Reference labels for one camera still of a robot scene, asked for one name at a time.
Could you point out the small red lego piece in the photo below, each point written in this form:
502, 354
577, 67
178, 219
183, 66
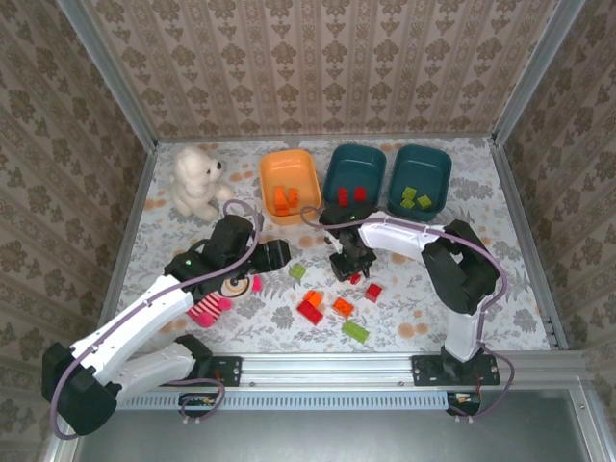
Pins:
355, 278

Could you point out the small orange lego piece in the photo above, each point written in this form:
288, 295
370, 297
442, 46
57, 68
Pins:
283, 211

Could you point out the long red lego brick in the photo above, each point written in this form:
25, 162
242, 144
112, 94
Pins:
342, 195

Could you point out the orange slanted lego brick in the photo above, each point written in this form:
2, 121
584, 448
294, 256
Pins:
280, 198

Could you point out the long green lego brick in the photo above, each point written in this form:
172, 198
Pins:
355, 332

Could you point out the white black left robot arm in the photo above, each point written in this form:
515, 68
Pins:
139, 313

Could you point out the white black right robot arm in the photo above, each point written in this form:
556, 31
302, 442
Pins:
399, 236

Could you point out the teal plastic container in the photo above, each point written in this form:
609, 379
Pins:
356, 166
423, 168

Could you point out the white plush bear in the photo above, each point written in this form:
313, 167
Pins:
192, 178

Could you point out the pink striped plush doll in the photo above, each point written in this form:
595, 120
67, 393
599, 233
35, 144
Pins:
207, 308

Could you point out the orange plastic container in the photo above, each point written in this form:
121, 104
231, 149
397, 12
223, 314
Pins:
289, 166

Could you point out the small controller board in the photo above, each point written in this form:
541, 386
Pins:
464, 398
199, 400

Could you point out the grey metal panel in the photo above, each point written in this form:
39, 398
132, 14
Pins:
337, 438

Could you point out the aluminium back rail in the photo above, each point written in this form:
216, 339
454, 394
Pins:
327, 138

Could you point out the aluminium side rail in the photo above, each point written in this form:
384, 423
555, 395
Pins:
520, 216
139, 192

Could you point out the aluminium mounting rail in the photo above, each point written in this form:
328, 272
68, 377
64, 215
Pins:
327, 368

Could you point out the aluminium frame post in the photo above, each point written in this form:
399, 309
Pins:
110, 82
534, 72

